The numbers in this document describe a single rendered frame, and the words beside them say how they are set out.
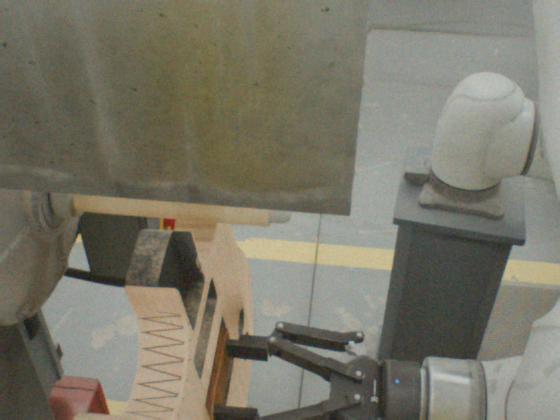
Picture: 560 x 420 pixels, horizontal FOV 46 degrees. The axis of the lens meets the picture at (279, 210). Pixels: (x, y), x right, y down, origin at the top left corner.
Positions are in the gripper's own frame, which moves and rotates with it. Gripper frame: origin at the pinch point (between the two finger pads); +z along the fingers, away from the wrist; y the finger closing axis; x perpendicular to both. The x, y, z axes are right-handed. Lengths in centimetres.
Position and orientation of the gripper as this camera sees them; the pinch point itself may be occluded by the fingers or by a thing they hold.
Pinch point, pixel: (225, 380)
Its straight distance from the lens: 73.2
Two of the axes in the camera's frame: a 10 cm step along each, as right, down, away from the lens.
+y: 1.2, -7.7, 6.3
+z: -9.9, -0.7, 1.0
